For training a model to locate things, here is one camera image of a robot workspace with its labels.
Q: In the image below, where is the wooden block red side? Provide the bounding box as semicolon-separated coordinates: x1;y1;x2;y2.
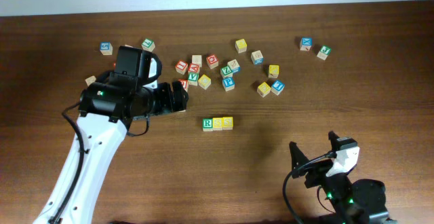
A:
85;75;96;86

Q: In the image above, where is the yellow block right upper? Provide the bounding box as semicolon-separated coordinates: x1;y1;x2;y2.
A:
268;64;279;78

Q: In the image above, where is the red 9 block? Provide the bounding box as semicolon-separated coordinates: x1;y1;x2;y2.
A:
179;79;189;92

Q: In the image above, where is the green V block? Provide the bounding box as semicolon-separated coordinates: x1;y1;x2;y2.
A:
188;72;199;86

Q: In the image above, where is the yellow S block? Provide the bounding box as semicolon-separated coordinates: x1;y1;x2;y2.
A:
212;117;223;131
222;117;234;130

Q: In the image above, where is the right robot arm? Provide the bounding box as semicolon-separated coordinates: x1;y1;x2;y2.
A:
282;131;396;224

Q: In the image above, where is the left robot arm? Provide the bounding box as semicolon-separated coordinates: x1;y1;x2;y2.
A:
35;46;189;223

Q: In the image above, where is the green L block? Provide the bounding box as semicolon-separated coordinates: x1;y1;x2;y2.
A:
141;38;155;52

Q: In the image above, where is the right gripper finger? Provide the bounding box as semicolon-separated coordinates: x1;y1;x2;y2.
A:
289;142;309;174
328;131;340;151

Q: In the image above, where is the blue X block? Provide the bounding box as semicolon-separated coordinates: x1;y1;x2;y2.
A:
300;37;313;51

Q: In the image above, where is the yellow block top centre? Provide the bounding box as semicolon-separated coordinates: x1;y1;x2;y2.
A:
235;39;248;54

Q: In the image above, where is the blue number block far left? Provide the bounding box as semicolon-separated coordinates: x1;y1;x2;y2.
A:
99;42;113;56

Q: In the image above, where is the wooden block blue side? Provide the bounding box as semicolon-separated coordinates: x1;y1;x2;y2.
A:
227;59;241;73

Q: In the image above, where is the plain I wooden block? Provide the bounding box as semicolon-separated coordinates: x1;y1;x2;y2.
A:
192;54;202;67

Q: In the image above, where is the red A block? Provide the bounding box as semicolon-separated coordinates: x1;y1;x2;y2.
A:
188;63;200;73

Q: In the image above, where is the blue P block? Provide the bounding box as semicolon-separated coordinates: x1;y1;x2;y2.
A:
222;77;235;92

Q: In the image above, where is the red I block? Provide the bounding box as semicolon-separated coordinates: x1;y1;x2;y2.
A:
175;60;189;75

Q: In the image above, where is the red Q block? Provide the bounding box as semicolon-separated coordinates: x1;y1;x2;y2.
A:
206;54;219;69

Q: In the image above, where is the yellow C block centre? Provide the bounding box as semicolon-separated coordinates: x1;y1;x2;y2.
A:
198;75;212;90

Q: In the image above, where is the green R block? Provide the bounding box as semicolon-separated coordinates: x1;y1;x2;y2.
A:
202;118;214;132

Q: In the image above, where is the blue J block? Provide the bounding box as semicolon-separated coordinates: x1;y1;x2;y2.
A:
271;80;285;96

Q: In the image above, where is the wooden block blue bottom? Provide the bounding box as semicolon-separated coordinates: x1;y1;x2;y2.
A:
251;50;264;65

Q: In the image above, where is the green Z block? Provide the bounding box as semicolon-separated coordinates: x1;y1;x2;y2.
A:
220;66;233;79

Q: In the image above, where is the green J block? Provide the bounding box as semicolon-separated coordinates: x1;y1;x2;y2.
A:
317;45;332;60

